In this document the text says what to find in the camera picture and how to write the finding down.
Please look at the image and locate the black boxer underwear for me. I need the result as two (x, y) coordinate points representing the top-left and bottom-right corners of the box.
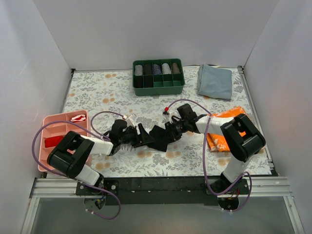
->
(147, 125), (174, 152)

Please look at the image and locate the orange white patterned cloth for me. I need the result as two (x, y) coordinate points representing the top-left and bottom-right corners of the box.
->
(207, 106), (247, 152)

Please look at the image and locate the light blue cloth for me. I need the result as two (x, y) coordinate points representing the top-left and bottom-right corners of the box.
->
(197, 64), (232, 100)

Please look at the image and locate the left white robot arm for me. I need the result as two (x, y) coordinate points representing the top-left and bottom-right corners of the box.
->
(47, 119), (155, 195)

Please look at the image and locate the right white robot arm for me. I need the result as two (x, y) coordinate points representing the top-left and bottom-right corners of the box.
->
(165, 103), (266, 194)

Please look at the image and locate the red white rolled cloth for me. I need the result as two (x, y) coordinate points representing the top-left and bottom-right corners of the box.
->
(70, 114), (87, 122)

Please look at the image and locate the brown rolled sock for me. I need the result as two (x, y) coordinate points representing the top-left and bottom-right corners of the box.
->
(172, 62), (180, 74)

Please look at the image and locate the green compartment organizer box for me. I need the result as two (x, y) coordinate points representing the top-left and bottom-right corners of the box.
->
(132, 58), (185, 96)

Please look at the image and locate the blue patterned rolled sock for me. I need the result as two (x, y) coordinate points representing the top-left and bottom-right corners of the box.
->
(153, 63), (162, 75)

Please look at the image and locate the black speckled rolled sock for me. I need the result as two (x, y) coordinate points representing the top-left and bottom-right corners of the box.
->
(143, 64), (153, 75)

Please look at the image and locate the pink compartment organizer tray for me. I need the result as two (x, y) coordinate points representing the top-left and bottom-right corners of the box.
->
(38, 110), (91, 170)

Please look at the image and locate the red rolled cloth middle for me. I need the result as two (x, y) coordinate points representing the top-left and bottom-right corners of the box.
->
(44, 136), (64, 148)

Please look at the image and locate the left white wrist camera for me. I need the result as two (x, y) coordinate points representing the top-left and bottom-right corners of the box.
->
(122, 114), (137, 127)

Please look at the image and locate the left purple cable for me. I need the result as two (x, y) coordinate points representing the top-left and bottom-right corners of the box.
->
(32, 111), (122, 220)

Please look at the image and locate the purple cable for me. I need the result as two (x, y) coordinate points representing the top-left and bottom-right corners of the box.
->
(162, 99), (252, 212)
(32, 111), (122, 220)

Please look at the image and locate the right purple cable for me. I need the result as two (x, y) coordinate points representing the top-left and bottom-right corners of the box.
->
(162, 99), (252, 212)

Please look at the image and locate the aluminium frame rail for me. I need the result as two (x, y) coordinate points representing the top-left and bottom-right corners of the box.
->
(30, 176), (293, 198)

